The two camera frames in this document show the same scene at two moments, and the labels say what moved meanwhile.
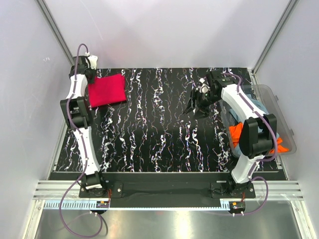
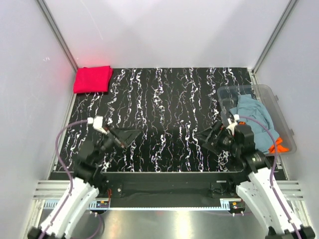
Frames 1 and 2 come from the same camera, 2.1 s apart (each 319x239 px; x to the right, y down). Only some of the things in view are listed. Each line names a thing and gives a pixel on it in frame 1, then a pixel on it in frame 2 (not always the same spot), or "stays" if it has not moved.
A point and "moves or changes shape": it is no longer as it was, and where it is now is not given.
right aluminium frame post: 291,4 stays
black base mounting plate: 159,190 stays
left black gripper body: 92,72 -> 109,141
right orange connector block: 238,205 stays
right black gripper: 203,111 -> 220,130
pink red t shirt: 107,90 moves or changes shape
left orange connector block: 101,204 stays
